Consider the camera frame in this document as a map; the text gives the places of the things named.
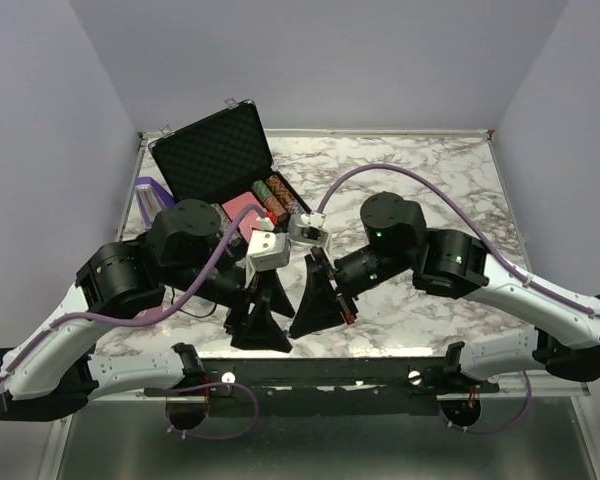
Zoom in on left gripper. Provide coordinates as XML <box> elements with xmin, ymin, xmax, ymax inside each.
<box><xmin>164</xmin><ymin>256</ymin><xmax>296</xmax><ymax>355</ymax></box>

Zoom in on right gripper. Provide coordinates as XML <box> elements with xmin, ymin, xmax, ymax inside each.
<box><xmin>289</xmin><ymin>246</ymin><xmax>414</xmax><ymax>339</ymax></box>

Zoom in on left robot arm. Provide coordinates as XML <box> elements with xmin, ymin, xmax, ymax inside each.
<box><xmin>0</xmin><ymin>199</ymin><xmax>294</xmax><ymax>422</ymax></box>

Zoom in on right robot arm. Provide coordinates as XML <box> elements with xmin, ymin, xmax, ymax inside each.
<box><xmin>289</xmin><ymin>192</ymin><xmax>600</xmax><ymax>392</ymax></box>

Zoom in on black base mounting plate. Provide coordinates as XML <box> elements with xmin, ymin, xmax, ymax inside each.
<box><xmin>144</xmin><ymin>357</ymin><xmax>501</xmax><ymax>416</ymax></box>

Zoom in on pink playing card deck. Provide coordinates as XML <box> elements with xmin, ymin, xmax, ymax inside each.
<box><xmin>221</xmin><ymin>193</ymin><xmax>267</xmax><ymax>241</ymax></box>

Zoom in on pink box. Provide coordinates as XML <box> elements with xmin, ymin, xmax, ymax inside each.
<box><xmin>134</xmin><ymin>307</ymin><xmax>163</xmax><ymax>328</ymax></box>

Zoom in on black poker chip case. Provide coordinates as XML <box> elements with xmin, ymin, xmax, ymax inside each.
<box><xmin>148</xmin><ymin>99</ymin><xmax>311</xmax><ymax>213</ymax></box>

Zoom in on purple metronome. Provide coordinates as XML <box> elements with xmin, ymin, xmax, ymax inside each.
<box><xmin>134</xmin><ymin>176</ymin><xmax>175</xmax><ymax>230</ymax></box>

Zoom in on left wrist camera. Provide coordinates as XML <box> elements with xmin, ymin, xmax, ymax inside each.
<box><xmin>245</xmin><ymin>230</ymin><xmax>291</xmax><ymax>288</ymax></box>

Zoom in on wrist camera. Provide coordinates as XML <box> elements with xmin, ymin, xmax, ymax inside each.
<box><xmin>245</xmin><ymin>230</ymin><xmax>291</xmax><ymax>288</ymax></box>
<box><xmin>287</xmin><ymin>212</ymin><xmax>332</xmax><ymax>254</ymax></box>

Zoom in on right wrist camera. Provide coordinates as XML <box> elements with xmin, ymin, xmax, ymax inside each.
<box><xmin>287</xmin><ymin>212</ymin><xmax>332</xmax><ymax>254</ymax></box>

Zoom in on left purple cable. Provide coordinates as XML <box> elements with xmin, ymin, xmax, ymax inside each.
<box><xmin>0</xmin><ymin>209</ymin><xmax>274</xmax><ymax>419</ymax></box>

